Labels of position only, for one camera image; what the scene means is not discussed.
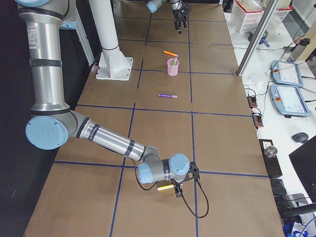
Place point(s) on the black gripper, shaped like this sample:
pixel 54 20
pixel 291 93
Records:
pixel 179 16
pixel 177 189

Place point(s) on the yellow highlighter pen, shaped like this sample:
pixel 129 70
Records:
pixel 165 187

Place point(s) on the orange highlighter pen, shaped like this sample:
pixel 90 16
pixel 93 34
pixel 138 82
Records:
pixel 170 53

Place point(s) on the purple highlighter pen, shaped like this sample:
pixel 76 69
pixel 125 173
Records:
pixel 167 95

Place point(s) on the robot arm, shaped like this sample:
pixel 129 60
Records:
pixel 53 122
pixel 154 5

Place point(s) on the pink mesh pen holder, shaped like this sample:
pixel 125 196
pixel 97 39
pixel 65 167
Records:
pixel 172 70

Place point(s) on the white red plastic basket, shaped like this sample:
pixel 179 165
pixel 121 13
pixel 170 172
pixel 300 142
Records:
pixel 244 18

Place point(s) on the white mounting pole with base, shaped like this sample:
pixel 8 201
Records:
pixel 113 65

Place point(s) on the small steel cup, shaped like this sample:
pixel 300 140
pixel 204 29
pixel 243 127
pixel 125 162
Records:
pixel 270 151

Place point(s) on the orange black connector block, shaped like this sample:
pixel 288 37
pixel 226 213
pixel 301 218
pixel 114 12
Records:
pixel 255 112

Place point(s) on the upper teach pendant tablet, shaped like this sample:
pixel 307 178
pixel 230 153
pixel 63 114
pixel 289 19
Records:
pixel 286 73

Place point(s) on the teach pendant tablet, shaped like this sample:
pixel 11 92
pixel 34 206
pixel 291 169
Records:
pixel 286 73
pixel 289 101

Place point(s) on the grey water bottle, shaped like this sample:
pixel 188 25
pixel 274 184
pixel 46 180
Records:
pixel 298 49

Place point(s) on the black monitor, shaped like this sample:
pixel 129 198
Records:
pixel 303 160

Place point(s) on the lower teach pendant tablet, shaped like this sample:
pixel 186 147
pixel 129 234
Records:
pixel 289 101

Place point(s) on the black computer mouse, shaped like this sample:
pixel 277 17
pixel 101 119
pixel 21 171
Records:
pixel 300 137

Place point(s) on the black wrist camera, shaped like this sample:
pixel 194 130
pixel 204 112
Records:
pixel 193 172

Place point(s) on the aluminium frame post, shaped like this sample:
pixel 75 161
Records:
pixel 267 15

